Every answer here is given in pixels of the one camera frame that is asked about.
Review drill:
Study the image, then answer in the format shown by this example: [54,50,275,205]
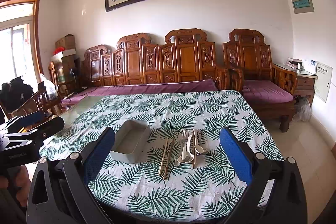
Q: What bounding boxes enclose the person's left hand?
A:
[14,165,31,207]

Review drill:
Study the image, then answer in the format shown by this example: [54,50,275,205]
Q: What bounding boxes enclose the purple sofa cushion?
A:
[62,80,218,107]

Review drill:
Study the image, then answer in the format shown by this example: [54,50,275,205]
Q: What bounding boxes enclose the green leaf print tablecloth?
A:
[40,90,283,222]

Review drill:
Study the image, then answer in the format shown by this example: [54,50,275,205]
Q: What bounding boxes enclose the white electrical panel door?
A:
[314,61,333,102]

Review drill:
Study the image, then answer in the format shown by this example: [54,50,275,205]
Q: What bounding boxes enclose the plastic bag on floor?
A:
[293,97,311,122]

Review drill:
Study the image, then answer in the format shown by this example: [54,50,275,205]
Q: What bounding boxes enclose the carved wooden armchair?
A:
[223,28,297,132]

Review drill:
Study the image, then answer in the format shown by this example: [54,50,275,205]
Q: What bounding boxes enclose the carved wooden long sofa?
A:
[81,28,231,90]

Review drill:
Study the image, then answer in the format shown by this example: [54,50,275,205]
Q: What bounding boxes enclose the grey wall box green label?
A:
[291,0,314,14]

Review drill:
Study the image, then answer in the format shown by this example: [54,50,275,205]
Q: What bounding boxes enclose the dark brown wooden chopstick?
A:
[193,129,197,169]

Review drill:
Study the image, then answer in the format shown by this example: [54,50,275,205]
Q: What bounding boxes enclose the purple armchair cushion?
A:
[243,80,293,104]

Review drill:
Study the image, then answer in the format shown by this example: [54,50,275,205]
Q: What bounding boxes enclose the light wooden chopstick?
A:
[158,137,169,176]
[163,139,175,180]

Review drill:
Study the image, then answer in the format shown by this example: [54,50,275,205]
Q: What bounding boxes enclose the stacked cardboard boxes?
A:
[51,34,78,84]

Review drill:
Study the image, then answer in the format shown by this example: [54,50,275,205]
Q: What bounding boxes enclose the grey rectangular tray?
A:
[109,119,150,164]

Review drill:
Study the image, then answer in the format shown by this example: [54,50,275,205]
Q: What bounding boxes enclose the wooden side table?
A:
[276,64,318,106]

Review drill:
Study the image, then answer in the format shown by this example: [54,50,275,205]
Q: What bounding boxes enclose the items on side table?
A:
[286,57,317,75]

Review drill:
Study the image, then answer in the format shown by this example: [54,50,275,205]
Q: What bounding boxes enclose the wooden chair at left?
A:
[1,82,63,122]

